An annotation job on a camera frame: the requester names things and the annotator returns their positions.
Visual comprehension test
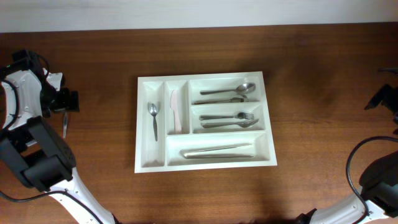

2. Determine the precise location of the white plastic cutlery tray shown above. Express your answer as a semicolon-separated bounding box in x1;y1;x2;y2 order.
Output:
135;72;277;173

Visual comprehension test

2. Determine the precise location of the large spoon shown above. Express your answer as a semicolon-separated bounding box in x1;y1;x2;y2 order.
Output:
193;95;249;105
200;83;256;95

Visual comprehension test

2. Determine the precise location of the small teaspoon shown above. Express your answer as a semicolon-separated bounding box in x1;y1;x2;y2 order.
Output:
147;102;159;141
63;112;68;139

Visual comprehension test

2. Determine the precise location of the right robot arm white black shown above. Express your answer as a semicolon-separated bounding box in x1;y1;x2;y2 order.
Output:
294;136;397;224

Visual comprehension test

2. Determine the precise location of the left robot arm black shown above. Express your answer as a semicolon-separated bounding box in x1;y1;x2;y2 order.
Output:
1;49;118;223

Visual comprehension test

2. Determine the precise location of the pink plastic knife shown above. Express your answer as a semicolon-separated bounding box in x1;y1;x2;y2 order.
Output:
170;90;182;134

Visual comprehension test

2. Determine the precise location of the metal fork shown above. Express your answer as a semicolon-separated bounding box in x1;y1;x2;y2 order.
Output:
201;118;259;128
199;112;254;121

